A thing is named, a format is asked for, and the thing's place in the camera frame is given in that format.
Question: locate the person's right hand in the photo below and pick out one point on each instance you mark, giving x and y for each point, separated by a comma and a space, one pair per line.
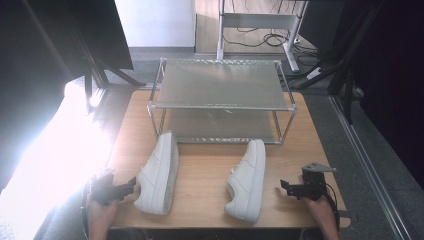
316, 209

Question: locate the person's left hand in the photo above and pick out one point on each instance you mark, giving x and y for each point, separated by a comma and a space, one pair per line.
100, 216

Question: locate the black tripod stand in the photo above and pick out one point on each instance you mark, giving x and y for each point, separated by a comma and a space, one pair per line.
100, 70

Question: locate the white power strip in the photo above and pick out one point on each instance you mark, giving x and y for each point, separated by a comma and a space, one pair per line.
314, 73

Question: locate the dark curtain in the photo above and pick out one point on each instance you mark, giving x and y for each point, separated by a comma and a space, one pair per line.
50, 43
393, 73

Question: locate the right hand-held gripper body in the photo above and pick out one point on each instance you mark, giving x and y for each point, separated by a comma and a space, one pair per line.
313, 181

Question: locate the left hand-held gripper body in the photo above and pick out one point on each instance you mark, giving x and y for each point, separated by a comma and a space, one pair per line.
102, 190

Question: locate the aluminium floor rail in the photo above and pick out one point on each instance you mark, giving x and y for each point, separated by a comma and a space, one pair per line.
370, 166

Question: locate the metal two-tier shoe rack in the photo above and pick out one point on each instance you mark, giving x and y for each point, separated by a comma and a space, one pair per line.
221, 86

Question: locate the white metal desk frame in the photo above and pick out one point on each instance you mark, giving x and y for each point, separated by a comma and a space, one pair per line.
257, 20

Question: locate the black metal stand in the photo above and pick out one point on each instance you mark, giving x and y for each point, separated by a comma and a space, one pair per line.
346, 70

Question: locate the white sneaker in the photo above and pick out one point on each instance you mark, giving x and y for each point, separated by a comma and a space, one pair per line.
158, 176
247, 183

